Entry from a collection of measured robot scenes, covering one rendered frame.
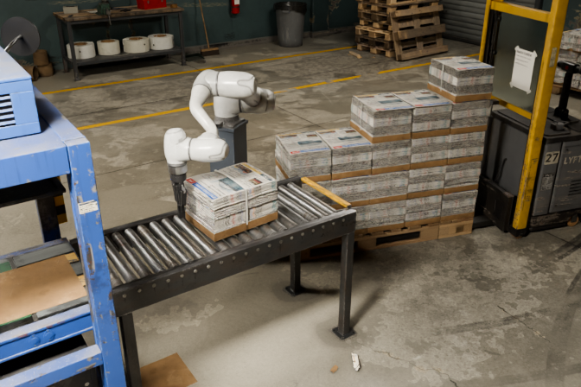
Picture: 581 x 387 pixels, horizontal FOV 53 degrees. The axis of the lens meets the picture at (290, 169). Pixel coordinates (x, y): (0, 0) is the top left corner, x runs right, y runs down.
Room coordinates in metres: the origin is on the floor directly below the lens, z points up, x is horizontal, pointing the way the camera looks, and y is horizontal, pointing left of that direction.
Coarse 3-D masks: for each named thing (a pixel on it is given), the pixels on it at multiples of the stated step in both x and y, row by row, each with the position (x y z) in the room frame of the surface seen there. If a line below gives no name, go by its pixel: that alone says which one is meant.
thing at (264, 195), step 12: (228, 168) 2.73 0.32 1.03; (240, 168) 2.73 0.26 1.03; (252, 168) 2.73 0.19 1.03; (240, 180) 2.60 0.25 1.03; (252, 180) 2.60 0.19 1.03; (264, 180) 2.60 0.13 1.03; (276, 180) 2.61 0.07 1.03; (252, 192) 2.52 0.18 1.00; (264, 192) 2.56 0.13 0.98; (276, 192) 2.60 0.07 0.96; (252, 204) 2.52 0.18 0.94; (264, 204) 2.56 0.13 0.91; (276, 204) 2.61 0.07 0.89; (252, 216) 2.52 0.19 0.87
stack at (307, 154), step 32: (352, 128) 3.92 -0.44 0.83; (288, 160) 3.48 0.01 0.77; (320, 160) 3.49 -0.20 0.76; (352, 160) 3.57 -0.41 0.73; (384, 160) 3.63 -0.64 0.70; (416, 160) 3.70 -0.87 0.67; (320, 192) 3.49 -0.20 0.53; (352, 192) 3.56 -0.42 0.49; (384, 192) 3.63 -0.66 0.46; (416, 192) 3.71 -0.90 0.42; (384, 224) 3.64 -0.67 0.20; (320, 256) 3.50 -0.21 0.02
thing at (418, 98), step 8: (400, 96) 3.92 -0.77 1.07; (408, 96) 3.92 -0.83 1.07; (416, 96) 3.92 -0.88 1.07; (424, 96) 3.92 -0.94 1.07; (432, 96) 3.92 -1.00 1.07; (416, 104) 3.73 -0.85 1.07; (424, 104) 3.73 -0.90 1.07; (432, 104) 3.74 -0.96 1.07; (440, 104) 3.74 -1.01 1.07; (448, 104) 3.74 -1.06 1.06
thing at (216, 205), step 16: (192, 176) 2.63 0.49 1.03; (208, 176) 2.64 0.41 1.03; (192, 192) 2.53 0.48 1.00; (208, 192) 2.46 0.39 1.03; (224, 192) 2.46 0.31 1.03; (192, 208) 2.56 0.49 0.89; (208, 208) 2.42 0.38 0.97; (224, 208) 2.42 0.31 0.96; (240, 208) 2.47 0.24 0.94; (208, 224) 2.43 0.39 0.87; (224, 224) 2.42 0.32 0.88; (240, 224) 2.48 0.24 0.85
